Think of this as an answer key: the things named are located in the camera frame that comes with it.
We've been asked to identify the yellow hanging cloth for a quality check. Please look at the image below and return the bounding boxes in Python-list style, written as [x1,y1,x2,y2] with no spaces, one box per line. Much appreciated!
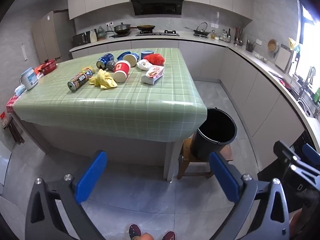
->
[288,37,301,53]

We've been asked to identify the red checked cloth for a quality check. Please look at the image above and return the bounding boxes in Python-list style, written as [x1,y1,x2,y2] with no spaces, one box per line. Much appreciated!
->
[5,96,18,113]

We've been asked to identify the black bucket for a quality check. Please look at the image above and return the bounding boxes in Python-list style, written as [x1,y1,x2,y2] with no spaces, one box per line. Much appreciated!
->
[190,107,237,161]

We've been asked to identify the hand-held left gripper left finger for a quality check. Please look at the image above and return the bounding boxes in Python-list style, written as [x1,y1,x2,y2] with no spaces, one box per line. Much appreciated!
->
[25,150,108,240]

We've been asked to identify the beige island table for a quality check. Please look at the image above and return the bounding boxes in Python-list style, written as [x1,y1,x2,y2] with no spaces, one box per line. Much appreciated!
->
[19,120,194,181]

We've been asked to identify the white plastic bag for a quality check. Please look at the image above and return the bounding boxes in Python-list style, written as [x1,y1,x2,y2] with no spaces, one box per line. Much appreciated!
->
[136,59,153,71]

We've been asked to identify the grey kitchen counter cabinets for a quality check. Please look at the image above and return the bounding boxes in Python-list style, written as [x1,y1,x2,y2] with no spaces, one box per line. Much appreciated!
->
[69,31,320,180]

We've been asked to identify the round bamboo strainer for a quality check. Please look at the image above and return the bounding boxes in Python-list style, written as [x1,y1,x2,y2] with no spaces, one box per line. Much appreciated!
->
[267,38,279,53]

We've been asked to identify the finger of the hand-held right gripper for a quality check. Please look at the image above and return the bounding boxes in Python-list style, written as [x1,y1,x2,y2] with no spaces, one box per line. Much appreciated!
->
[274,141,304,167]
[302,144,320,161]

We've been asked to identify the red item by sink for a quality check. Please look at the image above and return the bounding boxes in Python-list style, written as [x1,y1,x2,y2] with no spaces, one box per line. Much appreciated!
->
[278,78,292,90]

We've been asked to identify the black lidded wok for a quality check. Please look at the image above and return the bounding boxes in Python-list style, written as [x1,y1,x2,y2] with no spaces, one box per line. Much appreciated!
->
[113,22,138,34]

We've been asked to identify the kitchen window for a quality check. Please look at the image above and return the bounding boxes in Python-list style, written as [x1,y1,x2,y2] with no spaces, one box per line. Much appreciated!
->
[297,0,320,83]

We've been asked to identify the red patterned pot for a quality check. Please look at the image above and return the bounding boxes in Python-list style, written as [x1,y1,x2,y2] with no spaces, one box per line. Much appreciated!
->
[40,58,59,76]

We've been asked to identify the black gas stove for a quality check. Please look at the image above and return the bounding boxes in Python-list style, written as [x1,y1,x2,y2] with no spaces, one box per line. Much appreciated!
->
[135,30,180,37]

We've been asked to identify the beige refrigerator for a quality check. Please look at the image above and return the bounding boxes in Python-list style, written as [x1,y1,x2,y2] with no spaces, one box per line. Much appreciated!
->
[32,11,76,66]

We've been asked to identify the small dark wooden stool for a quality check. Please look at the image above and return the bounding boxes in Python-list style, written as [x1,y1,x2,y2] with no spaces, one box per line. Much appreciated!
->
[2,117,25,145]

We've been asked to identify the person's right hand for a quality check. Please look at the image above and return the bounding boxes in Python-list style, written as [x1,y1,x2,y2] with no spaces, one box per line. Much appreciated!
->
[290,210,303,233]

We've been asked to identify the red paper cup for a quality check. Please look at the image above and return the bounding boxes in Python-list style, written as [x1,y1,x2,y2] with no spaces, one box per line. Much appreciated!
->
[113,60,131,83]

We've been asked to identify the yellow cloth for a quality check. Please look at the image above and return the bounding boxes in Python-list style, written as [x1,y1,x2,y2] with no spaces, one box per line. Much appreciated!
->
[89,69,118,89]
[288,37,301,53]

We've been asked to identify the green checked tablecloth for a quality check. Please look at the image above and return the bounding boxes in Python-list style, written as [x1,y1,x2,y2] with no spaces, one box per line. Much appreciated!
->
[12,47,208,143]

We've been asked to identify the dark cylindrical snack can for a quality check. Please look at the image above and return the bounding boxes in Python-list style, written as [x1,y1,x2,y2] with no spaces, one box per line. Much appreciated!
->
[67,67,94,91]

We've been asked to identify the white cutting board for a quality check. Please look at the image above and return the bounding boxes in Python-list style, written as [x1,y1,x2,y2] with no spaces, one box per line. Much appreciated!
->
[275,44,292,72]

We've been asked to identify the red plastic bag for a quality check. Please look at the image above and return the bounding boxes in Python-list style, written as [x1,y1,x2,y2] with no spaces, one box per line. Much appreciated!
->
[144,53,166,66]

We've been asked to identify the blue patterned paper cup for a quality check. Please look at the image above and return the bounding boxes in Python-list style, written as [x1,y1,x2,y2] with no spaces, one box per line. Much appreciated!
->
[122,52,140,68]

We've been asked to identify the green ceramic jar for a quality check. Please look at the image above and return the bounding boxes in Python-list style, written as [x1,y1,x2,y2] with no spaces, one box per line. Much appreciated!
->
[97,26,108,41]

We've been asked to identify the black frying pan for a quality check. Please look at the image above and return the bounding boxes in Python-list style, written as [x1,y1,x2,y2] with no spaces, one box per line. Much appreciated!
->
[137,24,156,33]

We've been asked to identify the light blue tissue pack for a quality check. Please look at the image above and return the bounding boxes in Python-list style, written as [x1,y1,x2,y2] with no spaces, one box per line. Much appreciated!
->
[14,85,27,97]

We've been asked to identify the white and red food box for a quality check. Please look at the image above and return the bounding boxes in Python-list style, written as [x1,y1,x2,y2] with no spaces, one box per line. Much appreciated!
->
[141,65,165,86]

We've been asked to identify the pan with glass lid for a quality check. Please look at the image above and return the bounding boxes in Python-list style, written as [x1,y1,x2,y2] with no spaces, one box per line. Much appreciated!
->
[183,22,211,38]

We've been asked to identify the black induction cooker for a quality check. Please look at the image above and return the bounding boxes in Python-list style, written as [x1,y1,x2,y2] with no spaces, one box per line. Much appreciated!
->
[108,32,132,39]

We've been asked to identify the metal kitchen faucet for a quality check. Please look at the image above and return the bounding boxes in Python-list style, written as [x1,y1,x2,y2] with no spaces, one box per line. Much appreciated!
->
[301,66,316,91]

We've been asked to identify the black microwave oven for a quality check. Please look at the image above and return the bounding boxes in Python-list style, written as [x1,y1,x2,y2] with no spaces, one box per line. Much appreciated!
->
[72,31,91,47]

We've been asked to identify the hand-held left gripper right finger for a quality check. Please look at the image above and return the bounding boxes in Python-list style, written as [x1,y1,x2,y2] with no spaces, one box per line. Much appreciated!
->
[209,152,290,240]

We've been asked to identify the black chopstick holder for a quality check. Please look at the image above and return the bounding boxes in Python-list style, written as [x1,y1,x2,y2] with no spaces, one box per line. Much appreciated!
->
[245,36,256,53]

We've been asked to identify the metal utensil holder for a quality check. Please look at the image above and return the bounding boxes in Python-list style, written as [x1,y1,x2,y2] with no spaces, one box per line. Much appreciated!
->
[233,27,244,46]

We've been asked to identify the black range hood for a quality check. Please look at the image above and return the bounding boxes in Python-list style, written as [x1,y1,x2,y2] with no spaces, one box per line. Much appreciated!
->
[129,0,185,16]

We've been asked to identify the row of condiment bottles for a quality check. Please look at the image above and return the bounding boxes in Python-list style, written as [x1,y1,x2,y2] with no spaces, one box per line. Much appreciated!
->
[211,28,232,42]

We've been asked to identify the blue soda can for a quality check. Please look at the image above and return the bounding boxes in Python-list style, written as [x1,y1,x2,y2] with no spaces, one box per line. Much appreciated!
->
[97,53,115,69]

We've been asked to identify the metal kitchen sink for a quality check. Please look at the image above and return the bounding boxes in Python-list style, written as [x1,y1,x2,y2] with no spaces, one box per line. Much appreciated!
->
[297,97,316,118]

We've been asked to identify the white blue round canister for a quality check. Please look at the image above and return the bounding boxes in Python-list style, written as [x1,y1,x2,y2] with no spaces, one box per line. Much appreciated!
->
[20,67,39,91]

